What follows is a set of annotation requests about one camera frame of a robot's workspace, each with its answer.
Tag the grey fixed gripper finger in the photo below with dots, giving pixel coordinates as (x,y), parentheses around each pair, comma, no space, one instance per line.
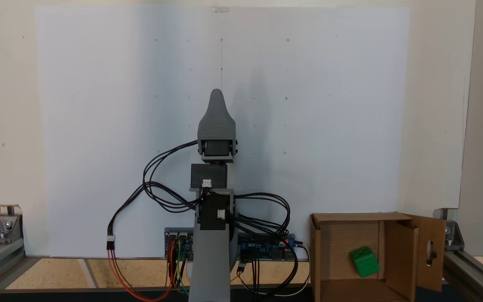
(217,113)

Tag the green dice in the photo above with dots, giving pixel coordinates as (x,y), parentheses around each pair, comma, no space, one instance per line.
(364,262)

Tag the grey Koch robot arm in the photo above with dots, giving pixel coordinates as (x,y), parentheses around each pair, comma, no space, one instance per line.
(210,260)

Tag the clear tape strip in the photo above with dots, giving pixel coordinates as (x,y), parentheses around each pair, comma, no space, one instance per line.
(220,9)

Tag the blue circuit board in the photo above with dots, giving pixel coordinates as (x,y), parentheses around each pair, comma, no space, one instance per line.
(262,249)

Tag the white paper sheet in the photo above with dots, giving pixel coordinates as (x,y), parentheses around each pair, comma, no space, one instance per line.
(99,126)

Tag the brown cardboard box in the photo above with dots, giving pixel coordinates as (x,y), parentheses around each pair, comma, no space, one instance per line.
(338,251)

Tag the metal corner bracket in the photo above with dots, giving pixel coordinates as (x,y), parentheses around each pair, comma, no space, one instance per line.
(6,226)
(453,235)

